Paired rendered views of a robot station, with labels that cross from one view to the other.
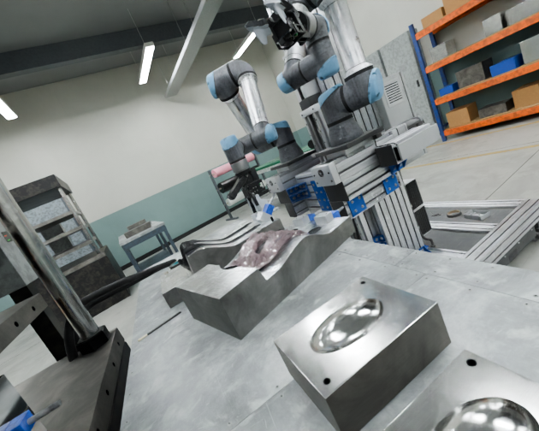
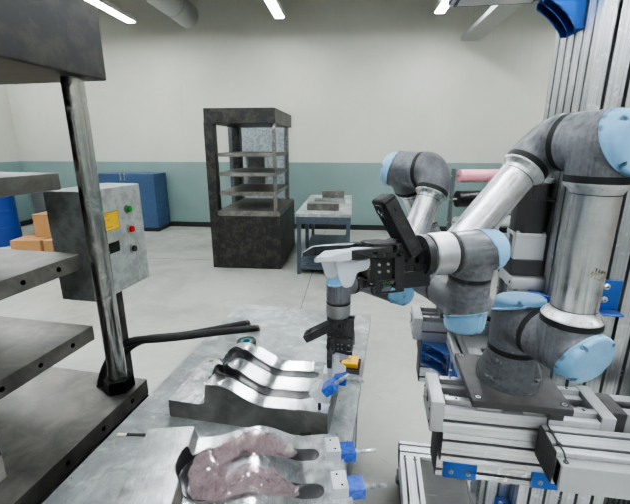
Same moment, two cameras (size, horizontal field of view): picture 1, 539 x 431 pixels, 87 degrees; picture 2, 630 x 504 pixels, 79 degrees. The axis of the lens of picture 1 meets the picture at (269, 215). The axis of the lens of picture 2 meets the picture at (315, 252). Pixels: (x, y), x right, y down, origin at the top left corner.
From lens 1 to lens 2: 0.73 m
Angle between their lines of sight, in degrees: 30
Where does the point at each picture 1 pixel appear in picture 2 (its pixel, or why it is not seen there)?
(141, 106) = (423, 42)
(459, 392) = not seen: outside the picture
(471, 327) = not seen: outside the picture
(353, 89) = (539, 338)
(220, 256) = (237, 405)
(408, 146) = (587, 479)
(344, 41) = (567, 263)
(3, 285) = (86, 293)
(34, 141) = (290, 48)
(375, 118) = (624, 355)
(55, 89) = not seen: outside the picture
